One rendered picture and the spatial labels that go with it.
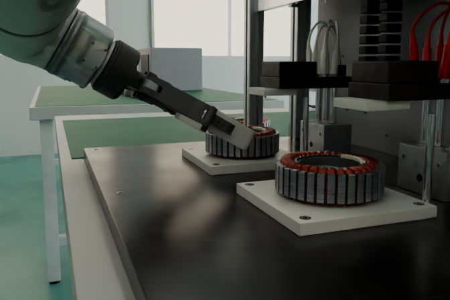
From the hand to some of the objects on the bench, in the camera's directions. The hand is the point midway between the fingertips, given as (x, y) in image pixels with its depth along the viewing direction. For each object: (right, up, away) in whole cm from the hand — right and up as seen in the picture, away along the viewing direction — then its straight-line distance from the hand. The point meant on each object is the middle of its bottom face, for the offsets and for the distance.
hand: (225, 131), depth 72 cm
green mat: (+6, +1, +59) cm, 59 cm away
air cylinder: (+16, -4, +7) cm, 18 cm away
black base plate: (+8, -8, -9) cm, 14 cm away
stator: (+11, -6, -21) cm, 24 cm away
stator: (+3, -3, +2) cm, 4 cm away
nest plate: (+3, -5, +2) cm, 6 cm away
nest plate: (+11, -8, -21) cm, 25 cm away
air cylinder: (+24, -7, -16) cm, 30 cm away
